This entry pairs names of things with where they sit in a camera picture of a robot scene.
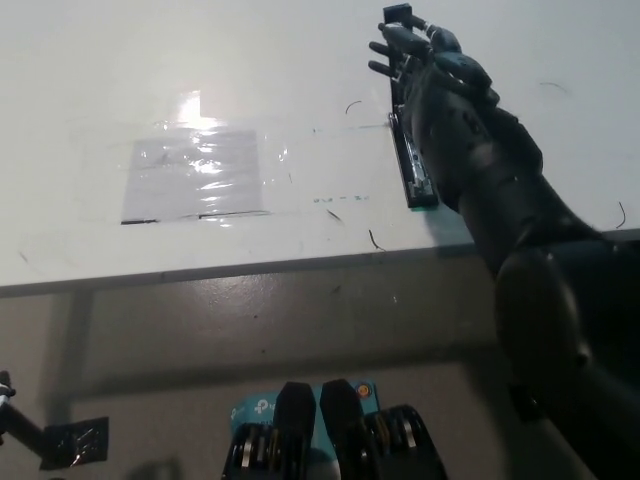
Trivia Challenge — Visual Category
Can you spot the black desk stapler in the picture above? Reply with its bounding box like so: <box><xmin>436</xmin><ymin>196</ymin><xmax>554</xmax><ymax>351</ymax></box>
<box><xmin>382</xmin><ymin>3</ymin><xmax>442</xmax><ymax>210</ymax></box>

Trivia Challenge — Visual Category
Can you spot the black floor tape patch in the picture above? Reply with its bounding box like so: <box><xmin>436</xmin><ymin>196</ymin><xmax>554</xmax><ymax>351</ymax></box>
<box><xmin>39</xmin><ymin>416</ymin><xmax>110</xmax><ymax>470</ymax></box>
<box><xmin>508</xmin><ymin>381</ymin><xmax>545</xmax><ymax>422</ymax></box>

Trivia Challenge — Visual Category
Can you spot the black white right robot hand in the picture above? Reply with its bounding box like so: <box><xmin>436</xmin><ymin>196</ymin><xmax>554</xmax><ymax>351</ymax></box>
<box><xmin>367</xmin><ymin>11</ymin><xmax>545</xmax><ymax>212</ymax></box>

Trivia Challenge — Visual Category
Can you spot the white paper sheet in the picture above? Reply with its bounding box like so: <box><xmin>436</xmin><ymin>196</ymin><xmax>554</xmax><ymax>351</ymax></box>
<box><xmin>120</xmin><ymin>130</ymin><xmax>265</xmax><ymax>225</ymax></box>

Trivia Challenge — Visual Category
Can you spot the clear plastic tape film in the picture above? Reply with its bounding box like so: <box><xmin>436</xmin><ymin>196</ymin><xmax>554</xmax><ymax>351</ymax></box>
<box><xmin>67</xmin><ymin>90</ymin><xmax>296</xmax><ymax>231</ymax></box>

